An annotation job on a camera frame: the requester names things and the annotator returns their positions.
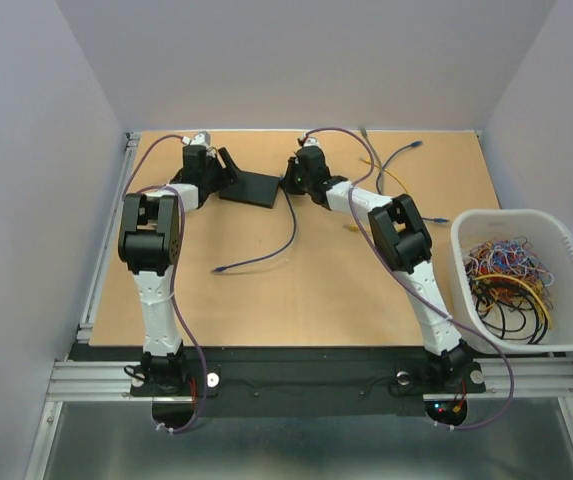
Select aluminium frame rail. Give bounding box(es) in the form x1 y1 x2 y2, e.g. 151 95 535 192
74 132 141 344

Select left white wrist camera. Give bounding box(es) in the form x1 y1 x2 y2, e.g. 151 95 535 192
182 131 211 149

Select yellow ethernet cable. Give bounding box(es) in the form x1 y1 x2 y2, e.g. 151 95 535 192
343 155 410 234

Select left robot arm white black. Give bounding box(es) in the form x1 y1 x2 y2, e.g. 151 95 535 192
118 131 238 395

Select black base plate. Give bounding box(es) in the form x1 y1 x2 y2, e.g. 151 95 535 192
67 345 485 428

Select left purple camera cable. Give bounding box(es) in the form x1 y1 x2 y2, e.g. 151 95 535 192
124 133 208 435

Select grey ethernet cable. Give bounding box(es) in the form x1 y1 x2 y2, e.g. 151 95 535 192
359 128 390 174

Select black network switch centre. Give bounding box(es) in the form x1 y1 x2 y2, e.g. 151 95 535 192
219 171 280 209

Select blue ethernet cable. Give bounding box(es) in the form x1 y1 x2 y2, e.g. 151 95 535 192
376 140 451 224
210 192 298 275

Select tangle of coloured cables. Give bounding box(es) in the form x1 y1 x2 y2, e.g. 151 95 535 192
465 235 558 347

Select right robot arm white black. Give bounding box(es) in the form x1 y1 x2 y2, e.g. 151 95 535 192
283 138 473 390

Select white plastic bin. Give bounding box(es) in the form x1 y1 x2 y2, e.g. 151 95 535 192
450 209 573 354

